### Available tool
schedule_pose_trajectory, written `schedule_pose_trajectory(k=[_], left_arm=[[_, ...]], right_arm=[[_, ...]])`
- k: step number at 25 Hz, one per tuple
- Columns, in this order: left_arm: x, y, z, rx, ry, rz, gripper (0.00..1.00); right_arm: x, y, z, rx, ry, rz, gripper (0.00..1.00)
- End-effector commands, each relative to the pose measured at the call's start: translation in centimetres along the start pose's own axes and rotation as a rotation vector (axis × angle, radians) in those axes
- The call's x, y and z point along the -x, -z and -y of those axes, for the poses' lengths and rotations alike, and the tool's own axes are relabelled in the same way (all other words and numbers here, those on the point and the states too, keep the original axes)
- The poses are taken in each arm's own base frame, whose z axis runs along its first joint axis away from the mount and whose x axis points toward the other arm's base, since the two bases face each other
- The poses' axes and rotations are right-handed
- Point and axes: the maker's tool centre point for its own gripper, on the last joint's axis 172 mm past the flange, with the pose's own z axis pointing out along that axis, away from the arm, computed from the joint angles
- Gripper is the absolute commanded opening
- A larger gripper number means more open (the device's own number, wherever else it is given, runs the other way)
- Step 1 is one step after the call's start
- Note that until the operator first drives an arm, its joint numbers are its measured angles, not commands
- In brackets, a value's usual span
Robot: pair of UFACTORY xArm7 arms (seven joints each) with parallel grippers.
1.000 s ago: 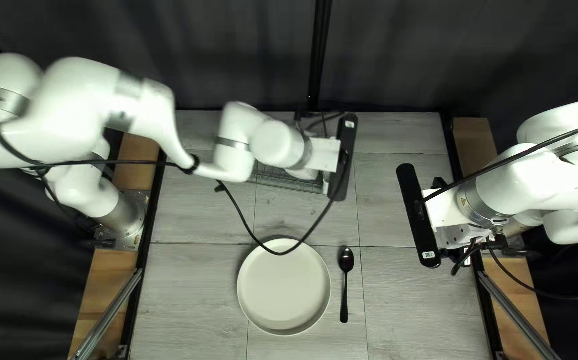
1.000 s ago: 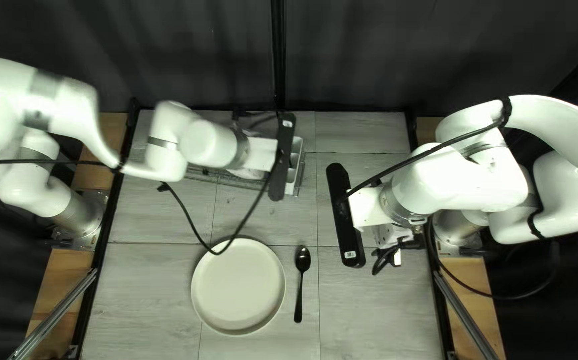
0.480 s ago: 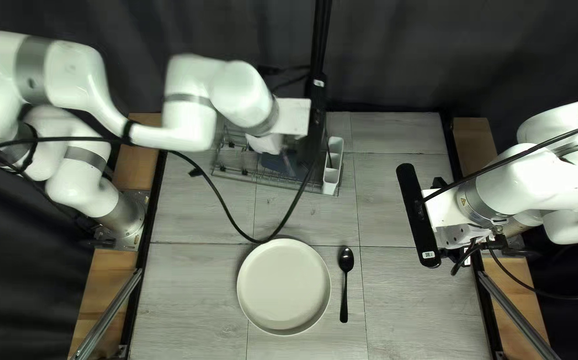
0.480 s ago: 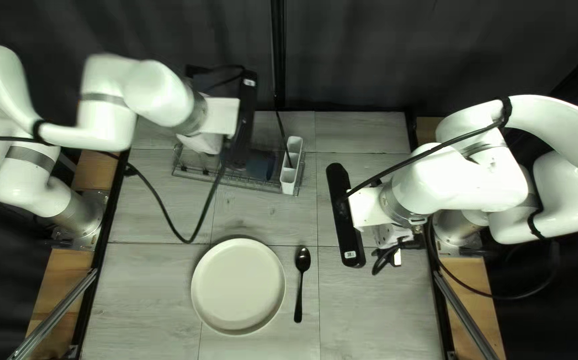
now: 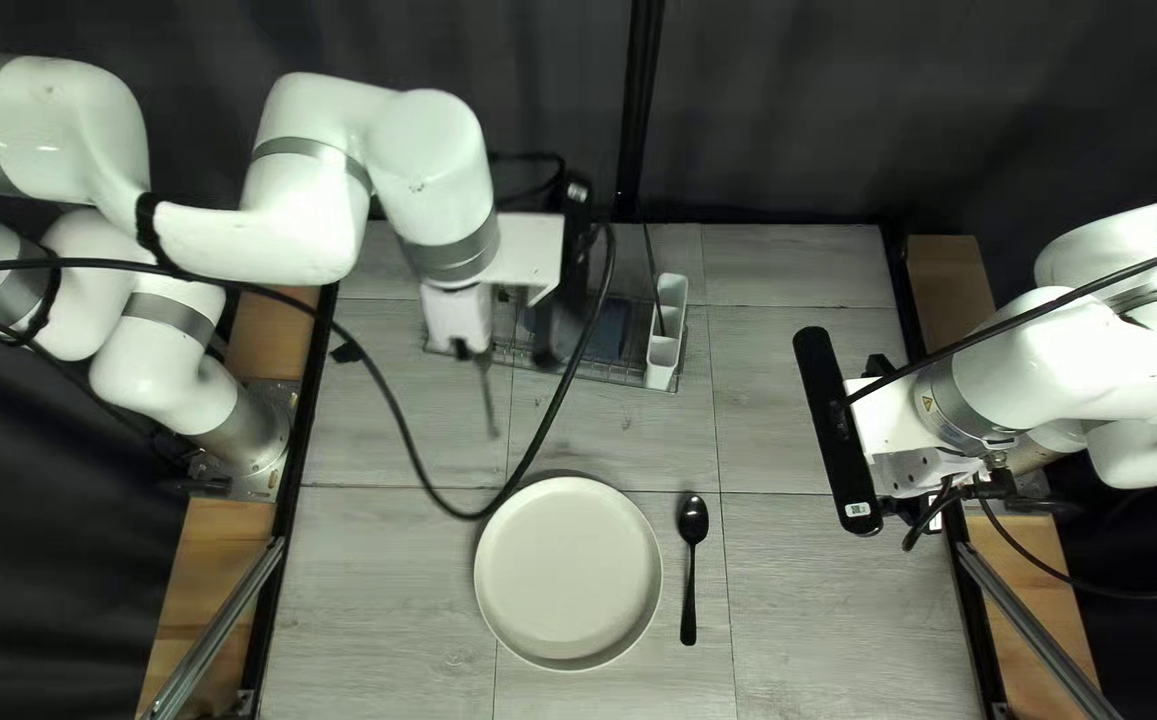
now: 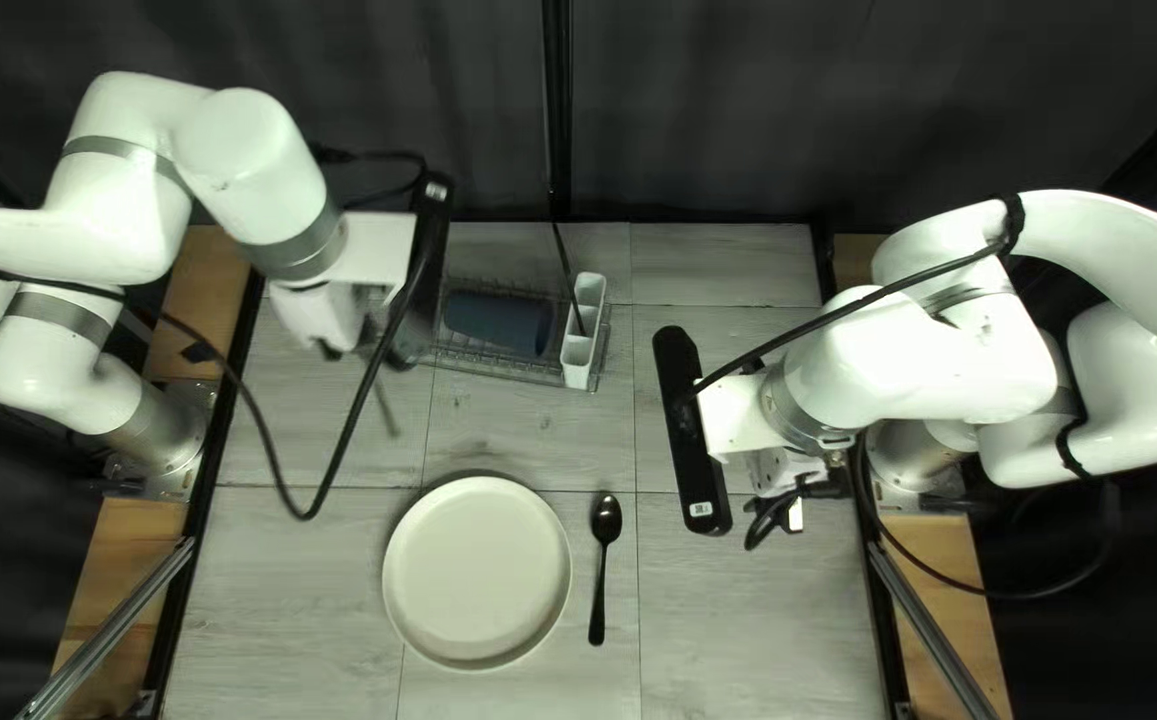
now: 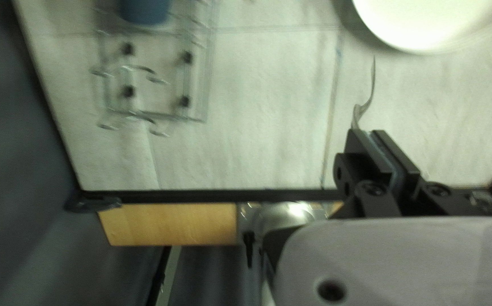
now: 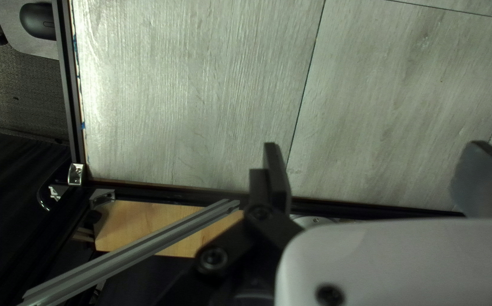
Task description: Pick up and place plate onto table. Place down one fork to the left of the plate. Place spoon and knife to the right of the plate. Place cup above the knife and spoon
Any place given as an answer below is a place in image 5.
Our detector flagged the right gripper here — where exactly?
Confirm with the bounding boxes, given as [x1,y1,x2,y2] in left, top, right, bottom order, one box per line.
[875,447,952,502]

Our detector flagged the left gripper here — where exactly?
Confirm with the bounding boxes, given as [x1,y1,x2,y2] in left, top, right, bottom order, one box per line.
[422,284,496,358]

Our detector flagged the black fork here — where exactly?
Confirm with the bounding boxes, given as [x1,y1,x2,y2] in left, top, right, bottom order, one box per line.
[476,352,501,441]

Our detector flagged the pale round plate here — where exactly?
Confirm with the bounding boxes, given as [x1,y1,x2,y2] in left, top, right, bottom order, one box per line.
[473,474,664,672]

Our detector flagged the dark blue cup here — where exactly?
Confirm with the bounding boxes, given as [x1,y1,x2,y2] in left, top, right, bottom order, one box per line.
[523,296,632,365]

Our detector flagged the black knife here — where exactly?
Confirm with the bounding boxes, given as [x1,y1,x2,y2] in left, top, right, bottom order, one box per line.
[641,224,668,338]

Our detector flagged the black spoon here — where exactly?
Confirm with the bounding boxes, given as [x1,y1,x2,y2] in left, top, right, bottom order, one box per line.
[676,494,712,647]

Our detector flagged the white cutlery holder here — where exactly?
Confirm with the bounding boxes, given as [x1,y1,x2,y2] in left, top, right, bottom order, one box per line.
[642,271,690,392]

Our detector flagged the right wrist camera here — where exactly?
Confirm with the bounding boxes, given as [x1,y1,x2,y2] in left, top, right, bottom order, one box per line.
[791,325,886,538]

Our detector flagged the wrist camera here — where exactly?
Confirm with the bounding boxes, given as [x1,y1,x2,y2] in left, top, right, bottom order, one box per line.
[791,325,886,538]
[536,178,602,369]

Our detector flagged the black cable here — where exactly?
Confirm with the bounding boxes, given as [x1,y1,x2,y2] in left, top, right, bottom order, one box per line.
[838,192,1157,553]
[0,150,620,521]
[978,470,1157,603]

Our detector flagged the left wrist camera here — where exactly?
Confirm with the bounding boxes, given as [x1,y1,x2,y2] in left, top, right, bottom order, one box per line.
[536,178,602,369]

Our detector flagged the wire dish rack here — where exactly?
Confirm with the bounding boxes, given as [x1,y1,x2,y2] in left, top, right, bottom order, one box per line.
[422,288,688,393]

